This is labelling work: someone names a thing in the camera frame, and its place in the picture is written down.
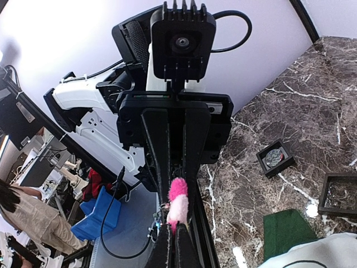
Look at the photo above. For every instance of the black square box left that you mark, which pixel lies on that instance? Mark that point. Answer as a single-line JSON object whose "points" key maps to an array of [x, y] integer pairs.
{"points": [[275, 158]]}

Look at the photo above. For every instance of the black aluminium front rail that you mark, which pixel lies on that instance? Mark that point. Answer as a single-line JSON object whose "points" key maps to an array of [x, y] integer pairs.
{"points": [[203, 239]]}

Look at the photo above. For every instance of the black square box right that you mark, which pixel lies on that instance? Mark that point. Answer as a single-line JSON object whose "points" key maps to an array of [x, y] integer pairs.
{"points": [[338, 195]]}

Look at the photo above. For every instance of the white and green garment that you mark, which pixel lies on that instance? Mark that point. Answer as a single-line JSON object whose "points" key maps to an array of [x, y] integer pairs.
{"points": [[289, 241]]}

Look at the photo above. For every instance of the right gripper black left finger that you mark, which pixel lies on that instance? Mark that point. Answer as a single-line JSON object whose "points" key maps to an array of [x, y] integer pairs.
{"points": [[161, 253]]}

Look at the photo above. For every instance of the pink flower brooch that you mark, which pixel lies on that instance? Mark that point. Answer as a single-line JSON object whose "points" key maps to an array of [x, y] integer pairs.
{"points": [[179, 203]]}

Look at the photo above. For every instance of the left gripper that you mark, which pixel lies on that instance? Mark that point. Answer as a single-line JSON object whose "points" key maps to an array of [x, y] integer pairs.
{"points": [[163, 117]]}

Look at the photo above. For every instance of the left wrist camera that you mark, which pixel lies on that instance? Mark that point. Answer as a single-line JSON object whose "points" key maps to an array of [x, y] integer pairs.
{"points": [[181, 42]]}

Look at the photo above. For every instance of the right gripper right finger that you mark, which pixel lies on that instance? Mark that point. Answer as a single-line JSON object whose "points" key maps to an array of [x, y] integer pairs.
{"points": [[185, 253]]}

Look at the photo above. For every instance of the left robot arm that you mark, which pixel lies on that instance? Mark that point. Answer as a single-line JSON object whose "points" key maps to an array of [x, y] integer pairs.
{"points": [[87, 105]]}

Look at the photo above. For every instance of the left black frame post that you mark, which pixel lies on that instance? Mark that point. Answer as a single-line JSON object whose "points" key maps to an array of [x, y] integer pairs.
{"points": [[305, 20]]}

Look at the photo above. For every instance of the black square box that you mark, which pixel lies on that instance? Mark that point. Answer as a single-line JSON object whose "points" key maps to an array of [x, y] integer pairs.
{"points": [[338, 195], [275, 158]]}

